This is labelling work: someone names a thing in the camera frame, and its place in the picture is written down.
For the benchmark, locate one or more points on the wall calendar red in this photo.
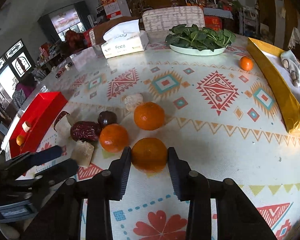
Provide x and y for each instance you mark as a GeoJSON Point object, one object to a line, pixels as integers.
{"type": "Point", "coordinates": [111, 8]}

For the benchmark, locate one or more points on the yam piece dark skin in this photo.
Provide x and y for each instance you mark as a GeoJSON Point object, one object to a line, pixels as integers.
{"type": "Point", "coordinates": [63, 124]}

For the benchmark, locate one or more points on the white cloth with items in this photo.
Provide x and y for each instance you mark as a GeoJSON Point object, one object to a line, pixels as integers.
{"type": "Point", "coordinates": [291, 65]}

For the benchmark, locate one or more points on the patterned tablecloth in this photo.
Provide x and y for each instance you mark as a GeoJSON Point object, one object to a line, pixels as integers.
{"type": "Point", "coordinates": [222, 120]}

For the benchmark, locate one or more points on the red shallow tray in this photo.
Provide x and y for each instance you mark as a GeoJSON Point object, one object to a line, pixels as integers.
{"type": "Point", "coordinates": [41, 113]}

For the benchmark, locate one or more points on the gold box lid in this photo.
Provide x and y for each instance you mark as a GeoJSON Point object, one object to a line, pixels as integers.
{"type": "Point", "coordinates": [287, 102]}

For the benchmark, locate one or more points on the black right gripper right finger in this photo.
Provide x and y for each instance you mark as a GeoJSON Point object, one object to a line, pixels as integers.
{"type": "Point", "coordinates": [237, 217]}

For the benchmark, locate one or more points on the white brick-pattern chair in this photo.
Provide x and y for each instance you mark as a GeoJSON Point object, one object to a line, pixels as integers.
{"type": "Point", "coordinates": [165, 18]}

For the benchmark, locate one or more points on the white plate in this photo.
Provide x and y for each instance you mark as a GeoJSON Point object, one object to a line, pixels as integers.
{"type": "Point", "coordinates": [196, 52]}

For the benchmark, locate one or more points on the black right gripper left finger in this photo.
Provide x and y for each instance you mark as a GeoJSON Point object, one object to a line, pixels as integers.
{"type": "Point", "coordinates": [60, 217]}

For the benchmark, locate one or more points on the large red date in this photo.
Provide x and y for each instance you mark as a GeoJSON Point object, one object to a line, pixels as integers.
{"type": "Point", "coordinates": [85, 131]}

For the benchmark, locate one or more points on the dark plum fruit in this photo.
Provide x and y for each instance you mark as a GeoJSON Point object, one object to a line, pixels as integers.
{"type": "Point", "coordinates": [106, 118]}

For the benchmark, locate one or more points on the small orange tangerine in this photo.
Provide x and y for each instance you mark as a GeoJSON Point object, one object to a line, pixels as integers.
{"type": "Point", "coordinates": [246, 63]}

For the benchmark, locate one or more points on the white tissue box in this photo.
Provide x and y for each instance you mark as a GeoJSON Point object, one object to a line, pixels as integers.
{"type": "Point", "coordinates": [124, 38]}

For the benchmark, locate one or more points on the green spinach leaves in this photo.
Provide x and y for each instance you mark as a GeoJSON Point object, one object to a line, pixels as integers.
{"type": "Point", "coordinates": [199, 39]}

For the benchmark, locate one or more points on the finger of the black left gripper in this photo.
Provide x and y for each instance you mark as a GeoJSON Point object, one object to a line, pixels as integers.
{"type": "Point", "coordinates": [19, 165]}
{"type": "Point", "coordinates": [56, 174]}

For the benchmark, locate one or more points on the small yellow-orange kumquat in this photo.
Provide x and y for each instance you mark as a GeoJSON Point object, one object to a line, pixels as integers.
{"type": "Point", "coordinates": [20, 140]}

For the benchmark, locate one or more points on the small toy pieces cluster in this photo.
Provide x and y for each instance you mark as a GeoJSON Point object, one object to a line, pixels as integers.
{"type": "Point", "coordinates": [63, 68]}

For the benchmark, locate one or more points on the chair with plaid clothes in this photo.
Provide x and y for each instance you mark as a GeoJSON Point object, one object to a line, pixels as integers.
{"type": "Point", "coordinates": [26, 86]}

